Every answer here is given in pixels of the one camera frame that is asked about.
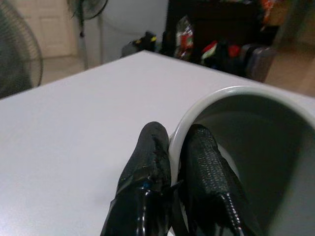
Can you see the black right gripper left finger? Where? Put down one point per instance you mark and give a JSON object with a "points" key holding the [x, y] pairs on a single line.
{"points": [[145, 157]]}

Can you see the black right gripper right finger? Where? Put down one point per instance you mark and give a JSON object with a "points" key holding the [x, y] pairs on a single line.
{"points": [[206, 167]]}

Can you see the white ceramic mug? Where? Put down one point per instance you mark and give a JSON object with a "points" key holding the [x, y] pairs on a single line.
{"points": [[265, 152]]}

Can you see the black and yellow tool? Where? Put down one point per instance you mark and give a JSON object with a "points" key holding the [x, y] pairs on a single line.
{"points": [[145, 40]]}

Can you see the red and green package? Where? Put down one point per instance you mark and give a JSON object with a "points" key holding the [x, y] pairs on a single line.
{"points": [[211, 50]]}

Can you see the grey plastic container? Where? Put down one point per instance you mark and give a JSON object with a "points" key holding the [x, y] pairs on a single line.
{"points": [[258, 60]]}

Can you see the clear snack bag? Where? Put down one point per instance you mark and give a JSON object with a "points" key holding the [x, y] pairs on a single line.
{"points": [[185, 38]]}

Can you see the dark wooden shelf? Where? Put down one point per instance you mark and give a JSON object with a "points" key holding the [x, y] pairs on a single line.
{"points": [[221, 22]]}

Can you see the dark standing fan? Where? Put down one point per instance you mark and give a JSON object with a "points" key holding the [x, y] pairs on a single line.
{"points": [[85, 14]]}

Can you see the grey standing fan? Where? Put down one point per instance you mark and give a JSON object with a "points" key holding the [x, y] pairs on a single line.
{"points": [[17, 56]]}

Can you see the white door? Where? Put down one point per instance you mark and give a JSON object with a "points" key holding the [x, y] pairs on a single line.
{"points": [[46, 27]]}

